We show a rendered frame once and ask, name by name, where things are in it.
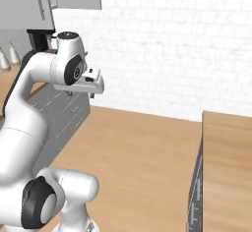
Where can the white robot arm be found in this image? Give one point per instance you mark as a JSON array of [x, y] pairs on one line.
[[19, 137]]

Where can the black coffee machine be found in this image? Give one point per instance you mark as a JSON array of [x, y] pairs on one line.
[[39, 41]]

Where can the wide grey wall cabinet door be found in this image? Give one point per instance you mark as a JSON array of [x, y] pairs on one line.
[[19, 3]]

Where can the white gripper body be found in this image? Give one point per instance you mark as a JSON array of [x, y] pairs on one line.
[[78, 87]]

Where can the grey cone-shaped bottle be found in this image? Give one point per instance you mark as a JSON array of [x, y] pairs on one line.
[[13, 54], [3, 60]]

